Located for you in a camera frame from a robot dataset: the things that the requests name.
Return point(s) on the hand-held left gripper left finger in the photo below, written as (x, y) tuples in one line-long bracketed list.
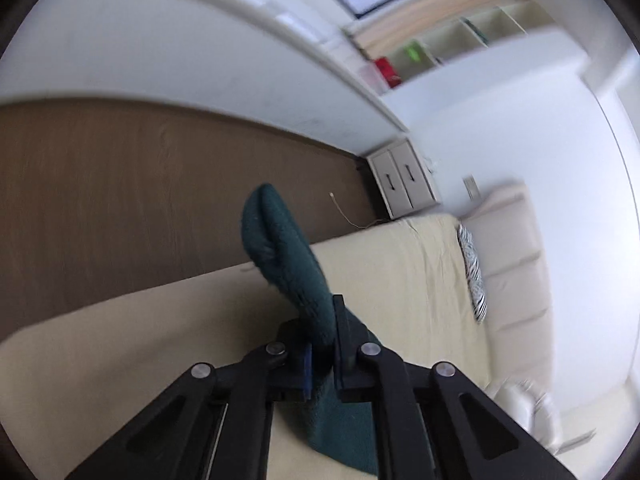
[(307, 370)]

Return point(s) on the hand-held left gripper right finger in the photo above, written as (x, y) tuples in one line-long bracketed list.
[(345, 355)]

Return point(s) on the white open shelf unit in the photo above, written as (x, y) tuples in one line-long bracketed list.
[(450, 40)]

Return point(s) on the zebra striped pillow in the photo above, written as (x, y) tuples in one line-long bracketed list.
[(472, 270)]

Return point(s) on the white two-drawer nightstand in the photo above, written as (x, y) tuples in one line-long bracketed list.
[(405, 180)]

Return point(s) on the grey wall socket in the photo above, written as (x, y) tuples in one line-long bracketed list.
[(471, 187)]

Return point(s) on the cream padded headboard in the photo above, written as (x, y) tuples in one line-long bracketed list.
[(515, 270)]

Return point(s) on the white folded duvet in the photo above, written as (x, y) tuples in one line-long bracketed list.
[(530, 405)]

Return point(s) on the red item on shelf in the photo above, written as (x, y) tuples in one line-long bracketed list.
[(387, 71)]

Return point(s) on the green item on shelf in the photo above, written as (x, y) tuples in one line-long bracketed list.
[(413, 52)]

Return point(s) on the dark green knit garment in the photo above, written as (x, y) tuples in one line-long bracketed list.
[(285, 245)]

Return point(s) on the white long window ledge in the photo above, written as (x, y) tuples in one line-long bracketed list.
[(200, 50)]

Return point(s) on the bed with cream sheet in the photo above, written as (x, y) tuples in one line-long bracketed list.
[(400, 285)]

